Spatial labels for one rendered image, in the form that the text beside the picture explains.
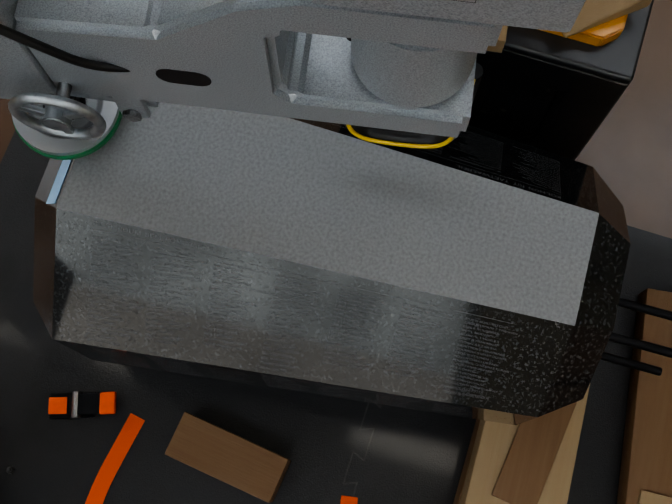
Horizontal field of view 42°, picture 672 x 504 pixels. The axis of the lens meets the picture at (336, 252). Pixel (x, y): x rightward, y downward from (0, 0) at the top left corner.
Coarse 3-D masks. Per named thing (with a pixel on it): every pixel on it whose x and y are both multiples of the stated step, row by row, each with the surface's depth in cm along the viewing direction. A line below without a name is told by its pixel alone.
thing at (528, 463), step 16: (544, 416) 221; (560, 416) 221; (528, 432) 220; (544, 432) 220; (560, 432) 220; (512, 448) 219; (528, 448) 219; (544, 448) 219; (512, 464) 218; (528, 464) 218; (544, 464) 218; (512, 480) 217; (528, 480) 217; (544, 480) 217; (496, 496) 216; (512, 496) 216; (528, 496) 216
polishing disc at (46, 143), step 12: (96, 108) 173; (108, 108) 173; (84, 120) 173; (108, 120) 173; (24, 132) 172; (36, 132) 172; (108, 132) 173; (36, 144) 171; (48, 144) 171; (60, 144) 171; (72, 144) 171; (84, 144) 171; (96, 144) 172
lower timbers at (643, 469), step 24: (648, 288) 242; (648, 336) 238; (648, 360) 237; (648, 384) 235; (648, 408) 233; (624, 432) 239; (648, 432) 232; (624, 456) 235; (648, 456) 230; (624, 480) 232; (648, 480) 229
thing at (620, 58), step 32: (512, 32) 191; (544, 32) 191; (640, 32) 190; (480, 64) 201; (512, 64) 197; (544, 64) 192; (576, 64) 189; (608, 64) 189; (480, 96) 217; (512, 96) 212; (544, 96) 207; (576, 96) 201; (608, 96) 197; (480, 128) 235; (512, 128) 228; (544, 128) 221; (576, 128) 216
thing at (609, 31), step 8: (624, 16) 187; (608, 24) 187; (616, 24) 187; (624, 24) 187; (552, 32) 190; (560, 32) 189; (584, 32) 186; (592, 32) 186; (600, 32) 186; (608, 32) 186; (616, 32) 186; (576, 40) 190; (584, 40) 189; (592, 40) 188; (600, 40) 187; (608, 40) 188
